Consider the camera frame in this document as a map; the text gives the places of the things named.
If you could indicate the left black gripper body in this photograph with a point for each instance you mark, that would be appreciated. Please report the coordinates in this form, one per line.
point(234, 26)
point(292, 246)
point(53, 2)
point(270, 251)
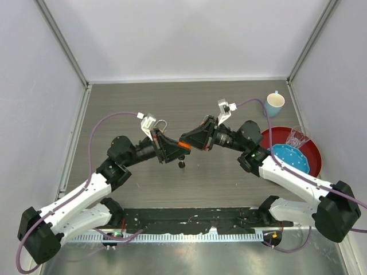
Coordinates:
point(159, 151)

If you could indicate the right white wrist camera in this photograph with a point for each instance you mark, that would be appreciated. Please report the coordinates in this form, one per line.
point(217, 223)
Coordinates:
point(226, 110)

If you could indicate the orange black padlock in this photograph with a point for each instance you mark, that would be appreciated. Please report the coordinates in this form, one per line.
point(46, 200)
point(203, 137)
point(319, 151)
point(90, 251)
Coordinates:
point(184, 145)

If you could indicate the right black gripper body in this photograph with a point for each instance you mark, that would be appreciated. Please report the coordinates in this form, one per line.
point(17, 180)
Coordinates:
point(214, 120)

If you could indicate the large brass padlock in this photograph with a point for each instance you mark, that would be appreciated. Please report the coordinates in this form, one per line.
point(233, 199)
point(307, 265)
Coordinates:
point(161, 125)

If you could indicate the light blue mug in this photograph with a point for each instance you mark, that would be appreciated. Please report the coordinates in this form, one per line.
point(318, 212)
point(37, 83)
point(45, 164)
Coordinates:
point(273, 104)

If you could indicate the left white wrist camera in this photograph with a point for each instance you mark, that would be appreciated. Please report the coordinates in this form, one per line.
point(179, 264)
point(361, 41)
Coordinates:
point(147, 123)

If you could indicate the blue dotted plate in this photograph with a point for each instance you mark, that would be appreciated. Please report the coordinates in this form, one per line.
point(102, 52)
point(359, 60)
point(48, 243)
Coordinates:
point(286, 154)

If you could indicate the red round tray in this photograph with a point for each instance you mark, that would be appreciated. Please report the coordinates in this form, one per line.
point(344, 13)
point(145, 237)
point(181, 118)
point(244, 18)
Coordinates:
point(310, 150)

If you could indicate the white slotted cable duct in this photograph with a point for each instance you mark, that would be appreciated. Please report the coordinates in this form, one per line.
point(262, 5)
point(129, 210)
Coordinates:
point(211, 236)

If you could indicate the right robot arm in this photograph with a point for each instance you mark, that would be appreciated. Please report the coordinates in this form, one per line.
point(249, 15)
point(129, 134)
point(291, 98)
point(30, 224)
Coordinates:
point(329, 207)

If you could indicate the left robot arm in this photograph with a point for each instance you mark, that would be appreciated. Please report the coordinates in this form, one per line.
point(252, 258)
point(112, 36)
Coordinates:
point(43, 232)

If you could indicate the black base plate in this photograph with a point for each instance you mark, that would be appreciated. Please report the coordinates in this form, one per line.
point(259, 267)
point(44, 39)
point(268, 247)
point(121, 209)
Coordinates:
point(195, 221)

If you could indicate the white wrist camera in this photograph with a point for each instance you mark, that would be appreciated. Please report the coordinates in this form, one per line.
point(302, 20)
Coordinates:
point(226, 110)
point(147, 123)

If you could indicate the clear drinking glass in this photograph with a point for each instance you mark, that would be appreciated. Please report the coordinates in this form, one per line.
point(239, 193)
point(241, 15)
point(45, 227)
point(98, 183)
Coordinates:
point(298, 136)

